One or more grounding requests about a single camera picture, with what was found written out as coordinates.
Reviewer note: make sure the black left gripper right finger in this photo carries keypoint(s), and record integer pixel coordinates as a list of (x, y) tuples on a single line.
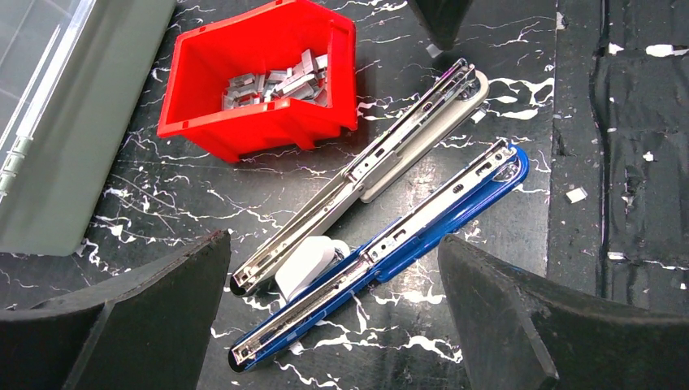
[(518, 330)]

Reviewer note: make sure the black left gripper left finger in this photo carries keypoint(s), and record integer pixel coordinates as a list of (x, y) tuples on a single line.
[(148, 328)]

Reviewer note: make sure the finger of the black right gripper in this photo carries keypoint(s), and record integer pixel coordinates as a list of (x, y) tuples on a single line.
[(441, 19)]

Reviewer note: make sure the black silver stapler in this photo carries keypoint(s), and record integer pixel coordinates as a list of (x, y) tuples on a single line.
[(451, 100)]

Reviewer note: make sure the blue stapler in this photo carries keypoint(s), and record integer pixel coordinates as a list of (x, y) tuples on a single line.
[(489, 177)]

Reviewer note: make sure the red plastic bin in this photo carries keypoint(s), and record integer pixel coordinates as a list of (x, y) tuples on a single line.
[(270, 37)]

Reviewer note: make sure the pile of staple strips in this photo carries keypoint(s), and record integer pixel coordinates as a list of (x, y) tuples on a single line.
[(306, 81)]

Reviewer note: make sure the loose staple strip on mat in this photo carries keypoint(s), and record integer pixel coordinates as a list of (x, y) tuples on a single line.
[(576, 195)]

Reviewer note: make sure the clear plastic storage box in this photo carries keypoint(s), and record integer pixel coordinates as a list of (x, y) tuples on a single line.
[(71, 76)]

